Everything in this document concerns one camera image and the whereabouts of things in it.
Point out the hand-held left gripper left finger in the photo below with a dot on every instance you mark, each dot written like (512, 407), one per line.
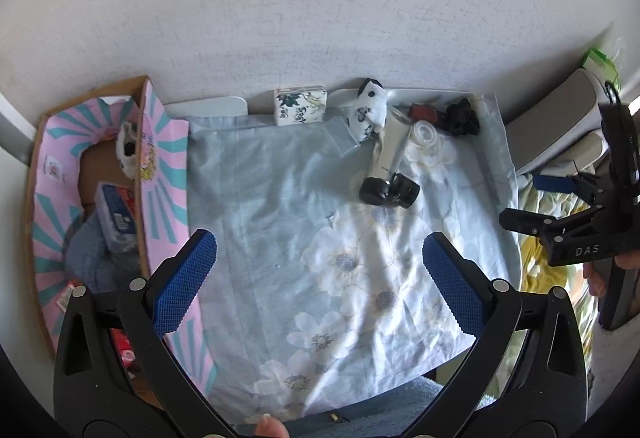
(185, 283)

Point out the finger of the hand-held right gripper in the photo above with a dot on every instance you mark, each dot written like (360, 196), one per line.
(552, 183)
(525, 220)

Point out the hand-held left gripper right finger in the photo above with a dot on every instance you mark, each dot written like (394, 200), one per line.
(452, 288)

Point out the blue and white packet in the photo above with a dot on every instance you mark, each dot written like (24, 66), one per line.
(117, 218)

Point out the grey-blue fuzzy sock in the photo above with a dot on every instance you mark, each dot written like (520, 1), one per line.
(90, 263)

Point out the red snack box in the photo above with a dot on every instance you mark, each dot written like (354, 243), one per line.
(67, 302)

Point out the pink striped cardboard box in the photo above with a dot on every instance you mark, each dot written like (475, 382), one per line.
(165, 153)

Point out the black and white patterned sock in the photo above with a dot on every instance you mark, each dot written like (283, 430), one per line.
(127, 158)
(370, 110)

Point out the clear tape roll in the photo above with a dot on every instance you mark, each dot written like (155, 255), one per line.
(412, 138)

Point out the person's right hand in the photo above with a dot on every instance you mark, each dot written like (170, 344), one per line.
(595, 280)

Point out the person's left hand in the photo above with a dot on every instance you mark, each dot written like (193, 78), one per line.
(270, 428)

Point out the yellow-green floral blanket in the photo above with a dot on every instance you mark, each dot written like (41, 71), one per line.
(540, 263)

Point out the large grey cushion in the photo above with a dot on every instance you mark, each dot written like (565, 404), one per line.
(555, 123)

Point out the black scrunchie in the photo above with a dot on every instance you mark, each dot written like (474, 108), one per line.
(460, 118)

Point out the floral table cloth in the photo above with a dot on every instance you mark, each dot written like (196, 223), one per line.
(300, 243)

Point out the green tissue box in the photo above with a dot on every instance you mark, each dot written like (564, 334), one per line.
(597, 63)

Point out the small dark red case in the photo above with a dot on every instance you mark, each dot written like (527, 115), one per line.
(424, 112)

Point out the white tube with black cap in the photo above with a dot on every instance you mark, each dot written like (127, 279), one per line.
(387, 153)

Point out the clear plastic bag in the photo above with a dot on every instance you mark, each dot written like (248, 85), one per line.
(345, 133)

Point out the small floral box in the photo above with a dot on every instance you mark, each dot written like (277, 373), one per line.
(300, 107)

